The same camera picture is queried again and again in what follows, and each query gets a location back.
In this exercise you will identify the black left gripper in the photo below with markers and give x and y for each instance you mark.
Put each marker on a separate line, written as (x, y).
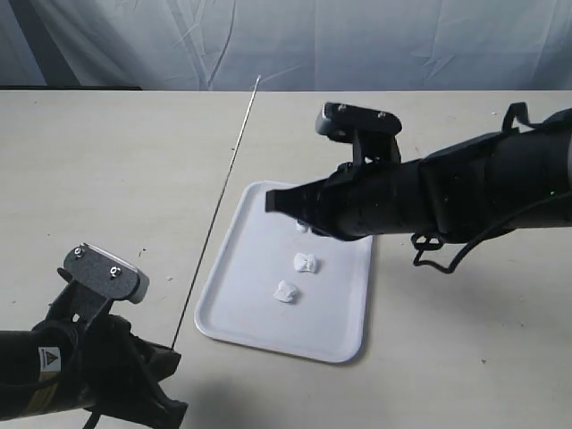
(104, 368)

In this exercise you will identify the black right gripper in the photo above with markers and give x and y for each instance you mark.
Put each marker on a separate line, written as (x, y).
(375, 199)

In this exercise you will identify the thin metal skewer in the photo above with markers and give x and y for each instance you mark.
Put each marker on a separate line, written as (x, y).
(234, 153)

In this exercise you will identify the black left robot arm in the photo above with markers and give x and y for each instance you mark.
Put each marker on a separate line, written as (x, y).
(18, 363)

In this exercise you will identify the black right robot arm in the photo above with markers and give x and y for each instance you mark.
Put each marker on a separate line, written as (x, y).
(516, 177)

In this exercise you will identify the white plastic tray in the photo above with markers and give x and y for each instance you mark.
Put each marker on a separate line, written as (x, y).
(237, 304)

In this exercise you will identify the grey wrinkled backdrop cloth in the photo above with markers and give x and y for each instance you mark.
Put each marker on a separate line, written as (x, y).
(287, 45)

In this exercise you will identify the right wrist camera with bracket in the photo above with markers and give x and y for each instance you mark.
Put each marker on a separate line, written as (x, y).
(371, 133)

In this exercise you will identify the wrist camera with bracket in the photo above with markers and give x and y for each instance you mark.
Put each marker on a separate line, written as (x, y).
(371, 133)
(95, 280)

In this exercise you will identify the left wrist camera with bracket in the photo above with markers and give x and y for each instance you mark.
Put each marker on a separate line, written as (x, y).
(95, 280)

